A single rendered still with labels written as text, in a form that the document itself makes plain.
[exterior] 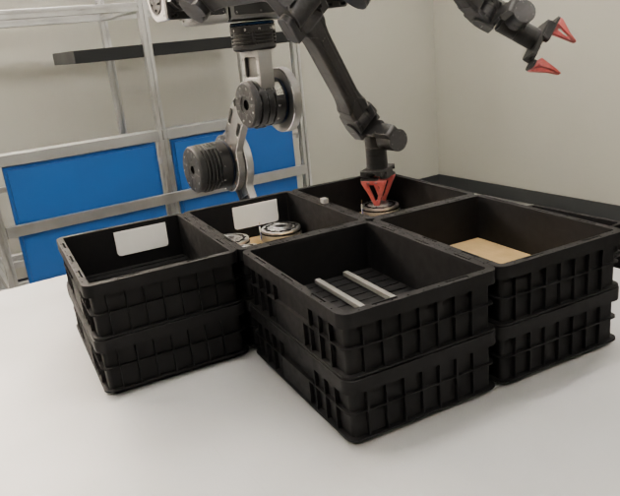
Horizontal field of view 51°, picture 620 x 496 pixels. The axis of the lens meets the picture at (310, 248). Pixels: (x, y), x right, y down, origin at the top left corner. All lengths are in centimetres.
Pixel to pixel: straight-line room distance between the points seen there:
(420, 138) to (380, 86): 60
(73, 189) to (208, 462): 238
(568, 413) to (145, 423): 71
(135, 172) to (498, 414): 256
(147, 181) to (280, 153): 78
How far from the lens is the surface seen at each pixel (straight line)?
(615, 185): 462
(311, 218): 163
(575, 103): 471
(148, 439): 118
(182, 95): 438
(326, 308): 98
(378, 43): 518
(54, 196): 330
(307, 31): 147
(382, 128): 169
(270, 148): 368
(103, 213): 334
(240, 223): 170
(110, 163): 335
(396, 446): 107
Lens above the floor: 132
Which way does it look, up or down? 18 degrees down
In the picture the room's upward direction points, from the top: 6 degrees counter-clockwise
